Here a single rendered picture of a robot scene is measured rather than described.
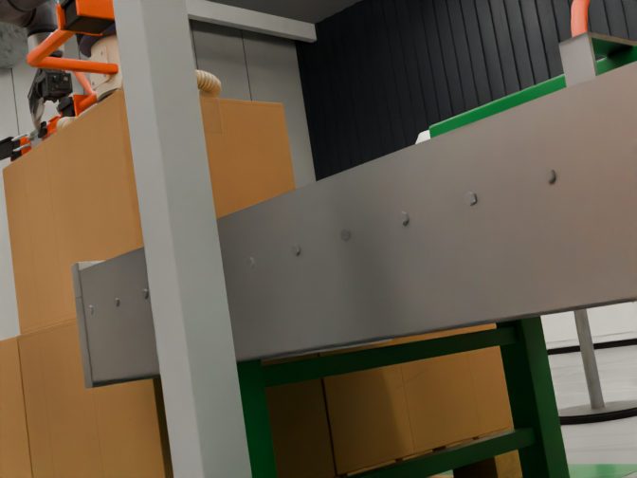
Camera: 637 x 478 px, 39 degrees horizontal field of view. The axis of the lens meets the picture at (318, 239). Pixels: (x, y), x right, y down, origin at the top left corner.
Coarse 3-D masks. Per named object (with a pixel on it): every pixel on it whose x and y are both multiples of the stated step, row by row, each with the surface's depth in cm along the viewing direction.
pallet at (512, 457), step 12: (492, 432) 218; (456, 444) 209; (408, 456) 199; (504, 456) 219; (516, 456) 222; (372, 468) 191; (468, 468) 223; (480, 468) 220; (492, 468) 217; (504, 468) 218; (516, 468) 221
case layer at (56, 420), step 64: (0, 384) 217; (64, 384) 190; (128, 384) 169; (320, 384) 187; (384, 384) 198; (448, 384) 212; (0, 448) 219; (64, 448) 191; (128, 448) 170; (320, 448) 184; (384, 448) 195
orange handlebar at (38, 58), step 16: (64, 32) 170; (48, 48) 176; (32, 64) 183; (48, 64) 185; (64, 64) 188; (80, 64) 190; (96, 64) 193; (112, 64) 195; (96, 96) 211; (48, 128) 231
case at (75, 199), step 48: (48, 144) 193; (96, 144) 176; (240, 144) 185; (288, 144) 193; (48, 192) 194; (96, 192) 177; (240, 192) 183; (48, 240) 195; (96, 240) 178; (48, 288) 196
